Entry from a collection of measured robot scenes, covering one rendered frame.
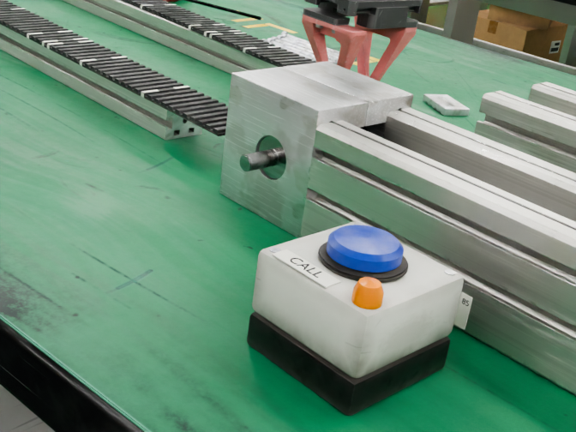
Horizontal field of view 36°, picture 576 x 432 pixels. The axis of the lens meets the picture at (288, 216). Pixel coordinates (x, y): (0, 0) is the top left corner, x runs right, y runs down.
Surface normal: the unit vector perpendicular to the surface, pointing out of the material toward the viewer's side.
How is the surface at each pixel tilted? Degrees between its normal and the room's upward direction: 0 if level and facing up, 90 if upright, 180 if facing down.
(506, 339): 90
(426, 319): 90
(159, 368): 0
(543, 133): 90
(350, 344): 90
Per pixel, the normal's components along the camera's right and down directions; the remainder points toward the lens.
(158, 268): 0.13, -0.90
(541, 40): 0.71, 0.36
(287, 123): -0.72, 0.20
